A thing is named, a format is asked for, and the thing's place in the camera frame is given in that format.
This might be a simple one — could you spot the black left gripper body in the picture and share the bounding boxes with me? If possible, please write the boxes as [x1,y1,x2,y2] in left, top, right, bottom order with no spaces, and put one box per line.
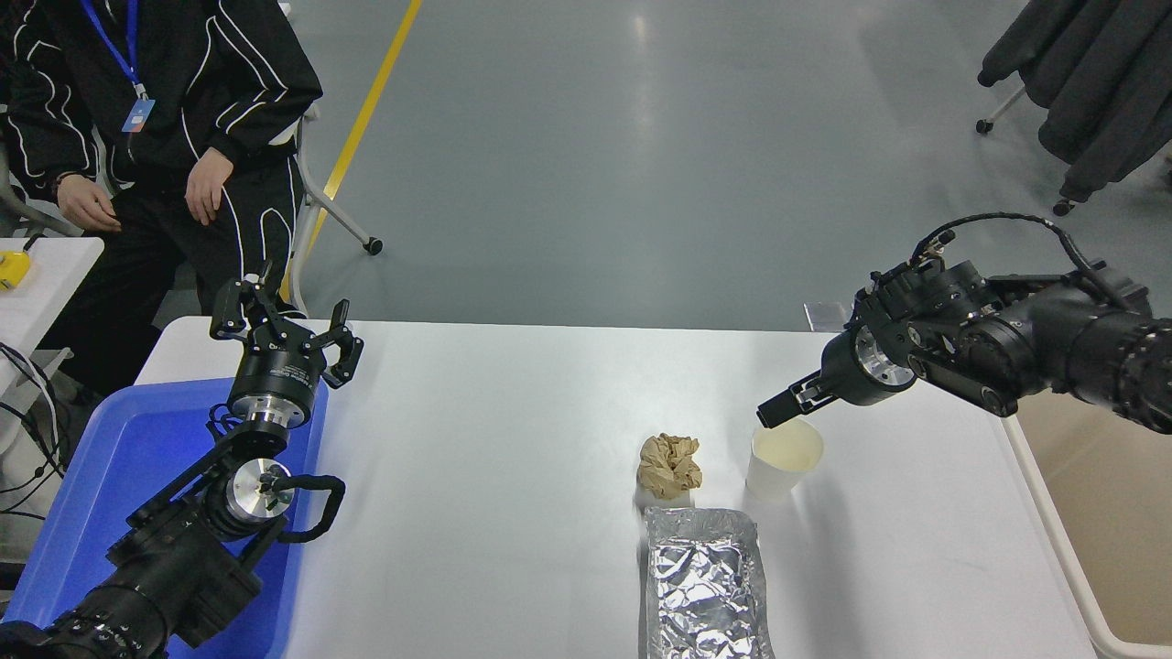
[229,335,330,419]

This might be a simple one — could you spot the white chair frame with casters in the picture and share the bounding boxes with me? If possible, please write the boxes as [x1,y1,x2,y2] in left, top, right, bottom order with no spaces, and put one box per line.
[279,101,385,314]

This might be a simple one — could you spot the white side table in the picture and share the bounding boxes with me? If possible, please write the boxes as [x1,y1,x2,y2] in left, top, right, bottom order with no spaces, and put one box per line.
[0,236,104,404]

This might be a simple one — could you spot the black cable bundle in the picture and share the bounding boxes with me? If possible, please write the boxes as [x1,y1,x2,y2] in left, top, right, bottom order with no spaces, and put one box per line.
[0,340,72,523]

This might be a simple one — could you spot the silver foil tray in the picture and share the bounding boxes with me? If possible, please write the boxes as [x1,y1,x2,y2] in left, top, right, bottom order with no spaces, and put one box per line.
[643,506,777,659]

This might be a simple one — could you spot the garment rack with casters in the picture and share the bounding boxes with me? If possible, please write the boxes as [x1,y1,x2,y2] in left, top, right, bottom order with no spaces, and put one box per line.
[975,87,1078,219]

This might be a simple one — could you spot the person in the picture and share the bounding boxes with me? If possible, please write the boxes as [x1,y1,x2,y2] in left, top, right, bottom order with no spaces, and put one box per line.
[0,0,324,396]

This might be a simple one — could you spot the person's left hand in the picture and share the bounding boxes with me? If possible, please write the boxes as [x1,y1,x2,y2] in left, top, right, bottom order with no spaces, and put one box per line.
[185,147,236,226]

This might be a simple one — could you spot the person's right hand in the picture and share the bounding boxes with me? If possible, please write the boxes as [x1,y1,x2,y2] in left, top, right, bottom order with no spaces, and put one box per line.
[56,173,123,232]

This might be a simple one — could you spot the dark hanging coats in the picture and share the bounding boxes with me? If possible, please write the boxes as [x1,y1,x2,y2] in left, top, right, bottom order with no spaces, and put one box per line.
[978,0,1172,202]

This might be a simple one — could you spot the blue lanyard with badge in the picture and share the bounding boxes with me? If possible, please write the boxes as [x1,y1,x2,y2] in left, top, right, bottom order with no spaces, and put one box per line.
[81,0,157,135]

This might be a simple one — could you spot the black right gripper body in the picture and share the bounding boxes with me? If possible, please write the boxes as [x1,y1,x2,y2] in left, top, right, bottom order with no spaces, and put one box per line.
[818,331,884,409]

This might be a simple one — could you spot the crumpled tan paper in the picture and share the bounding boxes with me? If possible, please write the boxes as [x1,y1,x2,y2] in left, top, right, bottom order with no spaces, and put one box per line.
[638,433,704,502]

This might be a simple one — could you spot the large pale bin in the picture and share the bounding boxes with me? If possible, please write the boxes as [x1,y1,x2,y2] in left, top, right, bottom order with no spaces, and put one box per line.
[1001,394,1172,659]

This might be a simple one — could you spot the grey chair frame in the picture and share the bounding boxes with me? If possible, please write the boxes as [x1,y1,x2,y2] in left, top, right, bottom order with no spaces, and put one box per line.
[0,151,79,237]

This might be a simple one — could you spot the white paper cup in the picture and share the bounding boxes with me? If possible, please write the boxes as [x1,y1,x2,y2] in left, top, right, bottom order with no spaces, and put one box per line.
[746,418,824,502]

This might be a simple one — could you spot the blue plastic tray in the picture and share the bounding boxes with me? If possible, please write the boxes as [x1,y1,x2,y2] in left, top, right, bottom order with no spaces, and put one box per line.
[5,375,331,659]

